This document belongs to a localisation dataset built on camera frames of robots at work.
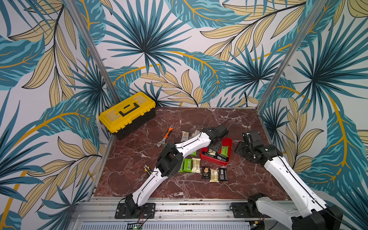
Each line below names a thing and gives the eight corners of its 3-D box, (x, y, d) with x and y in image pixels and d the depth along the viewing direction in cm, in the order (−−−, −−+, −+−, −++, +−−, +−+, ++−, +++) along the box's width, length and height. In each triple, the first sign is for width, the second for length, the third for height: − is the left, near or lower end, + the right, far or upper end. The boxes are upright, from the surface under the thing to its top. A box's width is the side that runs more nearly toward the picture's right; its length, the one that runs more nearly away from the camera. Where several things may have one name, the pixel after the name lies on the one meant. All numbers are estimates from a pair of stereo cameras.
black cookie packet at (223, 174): (219, 180, 86) (219, 179, 84) (218, 168, 91) (219, 167, 89) (226, 181, 86) (227, 180, 84) (226, 169, 90) (226, 167, 89)
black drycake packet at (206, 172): (202, 178, 86) (202, 177, 85) (201, 167, 90) (202, 166, 89) (211, 178, 86) (211, 177, 85) (209, 167, 90) (210, 166, 89)
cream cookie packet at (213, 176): (209, 182, 85) (210, 181, 83) (208, 169, 90) (208, 168, 88) (218, 182, 85) (219, 181, 83) (216, 169, 90) (217, 168, 88)
